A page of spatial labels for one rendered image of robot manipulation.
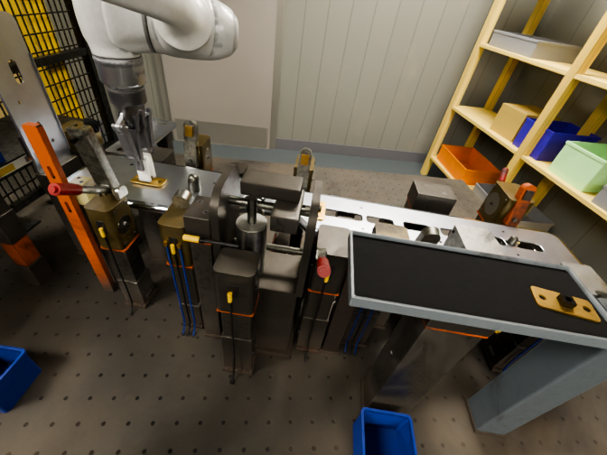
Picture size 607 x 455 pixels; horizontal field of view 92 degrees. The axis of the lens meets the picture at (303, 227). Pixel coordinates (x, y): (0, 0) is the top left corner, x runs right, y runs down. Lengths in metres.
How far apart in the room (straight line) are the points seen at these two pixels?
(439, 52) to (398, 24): 0.49
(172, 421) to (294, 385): 0.28
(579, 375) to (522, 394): 0.12
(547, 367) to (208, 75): 3.08
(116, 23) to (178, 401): 0.78
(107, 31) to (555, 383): 1.03
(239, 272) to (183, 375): 0.40
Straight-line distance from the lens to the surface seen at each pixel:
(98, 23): 0.74
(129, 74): 0.76
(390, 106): 3.43
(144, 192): 0.87
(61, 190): 0.66
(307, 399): 0.82
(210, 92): 3.25
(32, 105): 1.01
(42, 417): 0.92
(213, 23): 0.69
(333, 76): 3.21
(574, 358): 0.70
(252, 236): 0.55
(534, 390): 0.78
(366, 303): 0.40
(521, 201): 1.07
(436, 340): 0.55
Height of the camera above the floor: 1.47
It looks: 40 degrees down
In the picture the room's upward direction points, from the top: 9 degrees clockwise
